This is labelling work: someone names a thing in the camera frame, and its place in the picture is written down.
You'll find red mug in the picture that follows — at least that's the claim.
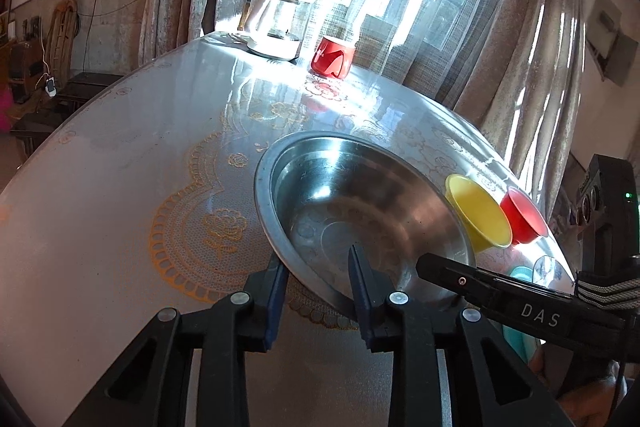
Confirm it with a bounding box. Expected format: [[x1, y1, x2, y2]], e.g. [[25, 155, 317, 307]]
[[310, 36, 357, 80]]

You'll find grey wall electrical box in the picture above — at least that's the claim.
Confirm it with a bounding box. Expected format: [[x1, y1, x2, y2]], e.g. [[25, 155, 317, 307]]
[[585, 0, 640, 88]]

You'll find person's right hand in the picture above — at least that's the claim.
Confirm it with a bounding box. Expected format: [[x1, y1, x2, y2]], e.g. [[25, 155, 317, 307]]
[[530, 342, 631, 427]]

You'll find wooden folding chair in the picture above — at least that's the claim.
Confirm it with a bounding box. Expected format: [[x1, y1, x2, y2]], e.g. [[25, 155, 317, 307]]
[[42, 0, 81, 75]]

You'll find dark low table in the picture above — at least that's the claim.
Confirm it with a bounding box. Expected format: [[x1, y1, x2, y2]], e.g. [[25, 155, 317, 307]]
[[10, 72, 126, 144]]

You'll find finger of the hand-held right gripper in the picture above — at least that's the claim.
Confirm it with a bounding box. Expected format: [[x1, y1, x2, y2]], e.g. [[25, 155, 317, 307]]
[[416, 253, 577, 344]]

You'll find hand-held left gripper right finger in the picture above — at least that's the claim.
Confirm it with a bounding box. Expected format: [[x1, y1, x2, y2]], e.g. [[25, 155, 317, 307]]
[[348, 243, 576, 427]]

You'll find stainless steel bowl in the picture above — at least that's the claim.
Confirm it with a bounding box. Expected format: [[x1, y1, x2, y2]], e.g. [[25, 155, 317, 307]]
[[254, 132, 477, 323]]

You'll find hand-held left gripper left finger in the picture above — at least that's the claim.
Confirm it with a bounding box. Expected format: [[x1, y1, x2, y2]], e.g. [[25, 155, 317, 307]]
[[65, 252, 291, 427]]

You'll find red plastic bowl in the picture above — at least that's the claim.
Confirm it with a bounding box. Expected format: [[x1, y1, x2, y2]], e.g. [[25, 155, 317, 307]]
[[500, 186, 549, 245]]

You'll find white glass electric kettle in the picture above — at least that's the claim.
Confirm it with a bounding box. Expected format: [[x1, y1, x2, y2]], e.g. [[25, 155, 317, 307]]
[[242, 0, 321, 60]]

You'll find yellow plastic bowl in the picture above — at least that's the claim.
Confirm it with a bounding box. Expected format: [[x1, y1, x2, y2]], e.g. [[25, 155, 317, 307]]
[[445, 174, 514, 253]]

